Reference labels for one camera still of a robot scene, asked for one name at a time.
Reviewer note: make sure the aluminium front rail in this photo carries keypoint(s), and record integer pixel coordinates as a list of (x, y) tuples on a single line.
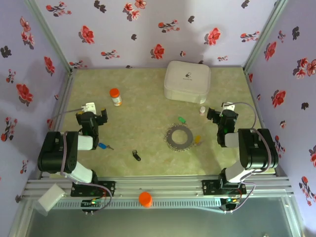
[(160, 185)]

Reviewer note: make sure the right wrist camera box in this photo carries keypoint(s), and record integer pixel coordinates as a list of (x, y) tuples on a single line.
[(228, 106)]

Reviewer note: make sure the orange plastic cap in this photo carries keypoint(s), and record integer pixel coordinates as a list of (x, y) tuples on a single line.
[(145, 199)]

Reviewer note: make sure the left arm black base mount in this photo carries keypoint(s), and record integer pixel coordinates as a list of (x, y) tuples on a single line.
[(108, 188)]

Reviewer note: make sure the small white pink-labelled bottle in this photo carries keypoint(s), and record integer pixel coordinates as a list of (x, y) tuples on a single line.
[(202, 111)]

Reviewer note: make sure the right circuit board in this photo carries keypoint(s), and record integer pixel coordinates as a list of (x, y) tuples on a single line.
[(230, 200)]

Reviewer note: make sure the aluminium corner post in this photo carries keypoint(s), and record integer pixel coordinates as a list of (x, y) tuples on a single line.
[(264, 34), (49, 32)]

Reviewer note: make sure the blue key tag with key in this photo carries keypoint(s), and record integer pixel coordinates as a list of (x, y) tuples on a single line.
[(102, 146)]

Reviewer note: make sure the black key tag with key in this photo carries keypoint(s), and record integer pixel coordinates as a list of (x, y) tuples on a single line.
[(136, 155)]

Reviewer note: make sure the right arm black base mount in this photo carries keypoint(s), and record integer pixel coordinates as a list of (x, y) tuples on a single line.
[(209, 187)]

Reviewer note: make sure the left circuit board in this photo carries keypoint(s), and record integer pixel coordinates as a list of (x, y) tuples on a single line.
[(92, 203)]

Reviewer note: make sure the metal disc keyring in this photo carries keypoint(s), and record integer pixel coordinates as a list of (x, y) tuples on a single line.
[(170, 138)]

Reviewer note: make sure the green key tag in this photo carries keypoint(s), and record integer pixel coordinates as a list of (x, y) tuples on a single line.
[(182, 120)]

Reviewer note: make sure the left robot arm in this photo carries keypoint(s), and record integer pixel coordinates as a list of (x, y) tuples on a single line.
[(49, 153)]

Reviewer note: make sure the orange-capped pill bottle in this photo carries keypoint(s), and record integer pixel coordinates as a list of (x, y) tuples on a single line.
[(115, 96)]

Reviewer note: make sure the aluminium side rail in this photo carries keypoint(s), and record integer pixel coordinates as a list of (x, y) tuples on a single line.
[(65, 103)]

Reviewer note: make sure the white foam block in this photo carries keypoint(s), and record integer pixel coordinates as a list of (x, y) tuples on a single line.
[(50, 198)]

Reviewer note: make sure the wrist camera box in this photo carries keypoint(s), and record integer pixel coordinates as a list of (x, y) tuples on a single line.
[(228, 106), (89, 107)]

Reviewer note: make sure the yellow key tag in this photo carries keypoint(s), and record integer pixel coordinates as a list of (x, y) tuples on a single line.
[(197, 139)]

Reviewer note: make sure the white zippered pill case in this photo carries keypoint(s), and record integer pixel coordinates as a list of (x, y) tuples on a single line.
[(185, 84)]

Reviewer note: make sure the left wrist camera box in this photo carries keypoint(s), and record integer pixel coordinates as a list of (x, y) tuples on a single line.
[(89, 107)]

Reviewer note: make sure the circuit board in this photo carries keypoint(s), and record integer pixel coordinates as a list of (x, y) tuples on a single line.
[(230, 200), (92, 203)]

